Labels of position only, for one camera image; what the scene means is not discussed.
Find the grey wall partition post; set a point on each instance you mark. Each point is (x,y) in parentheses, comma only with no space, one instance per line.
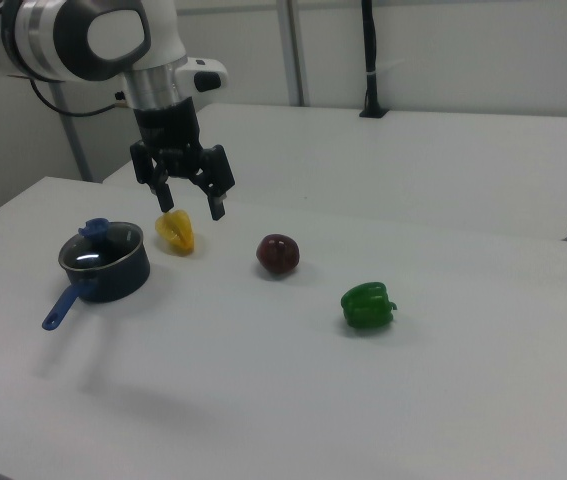
(294,50)
(75,140)

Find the dark red toy pepper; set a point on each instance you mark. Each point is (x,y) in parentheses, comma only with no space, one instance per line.
(278,253)

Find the yellow toy bell pepper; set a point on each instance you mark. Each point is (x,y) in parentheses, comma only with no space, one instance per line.
(178,232)

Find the glass lid with blue knob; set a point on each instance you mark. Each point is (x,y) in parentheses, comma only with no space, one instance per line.
(100,245)

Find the green toy bell pepper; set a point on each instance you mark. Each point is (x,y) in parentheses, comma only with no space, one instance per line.
(365,306)

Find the black camera stand pole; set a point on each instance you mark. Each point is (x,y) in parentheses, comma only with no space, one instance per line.
(372,60)

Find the dark blue saucepan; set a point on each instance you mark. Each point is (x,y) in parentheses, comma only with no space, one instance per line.
(113,282)

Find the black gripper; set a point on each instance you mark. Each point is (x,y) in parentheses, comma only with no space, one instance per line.
(168,127)

